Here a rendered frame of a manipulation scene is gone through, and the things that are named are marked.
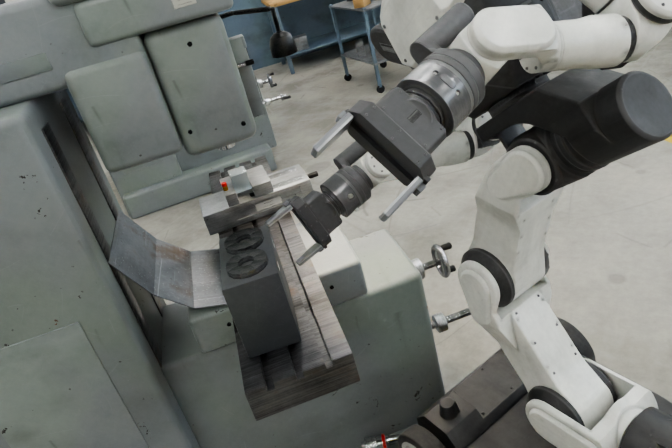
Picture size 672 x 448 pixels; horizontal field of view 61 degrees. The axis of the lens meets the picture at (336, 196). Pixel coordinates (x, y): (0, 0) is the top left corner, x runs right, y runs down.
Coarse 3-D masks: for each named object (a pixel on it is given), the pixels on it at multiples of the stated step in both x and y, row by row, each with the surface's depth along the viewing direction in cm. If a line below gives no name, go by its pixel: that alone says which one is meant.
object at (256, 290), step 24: (240, 240) 131; (264, 240) 129; (240, 264) 122; (264, 264) 119; (240, 288) 116; (264, 288) 117; (288, 288) 138; (240, 312) 118; (264, 312) 119; (288, 312) 121; (240, 336) 121; (264, 336) 122; (288, 336) 123
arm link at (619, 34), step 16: (624, 0) 78; (592, 16) 76; (608, 16) 76; (624, 16) 78; (640, 16) 76; (576, 32) 74; (592, 32) 75; (608, 32) 75; (624, 32) 76; (640, 32) 76; (656, 32) 77; (576, 48) 74; (592, 48) 75; (608, 48) 75; (624, 48) 76; (640, 48) 78; (560, 64) 75; (576, 64) 76; (592, 64) 77; (608, 64) 78; (624, 64) 84
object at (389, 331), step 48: (384, 240) 190; (384, 288) 169; (192, 336) 169; (384, 336) 175; (432, 336) 181; (192, 384) 164; (240, 384) 168; (384, 384) 183; (432, 384) 188; (240, 432) 176; (288, 432) 181; (336, 432) 186; (384, 432) 192
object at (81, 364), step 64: (0, 128) 118; (64, 128) 146; (0, 192) 123; (64, 192) 129; (0, 256) 128; (64, 256) 132; (0, 320) 134; (64, 320) 139; (128, 320) 145; (0, 384) 140; (64, 384) 145; (128, 384) 150
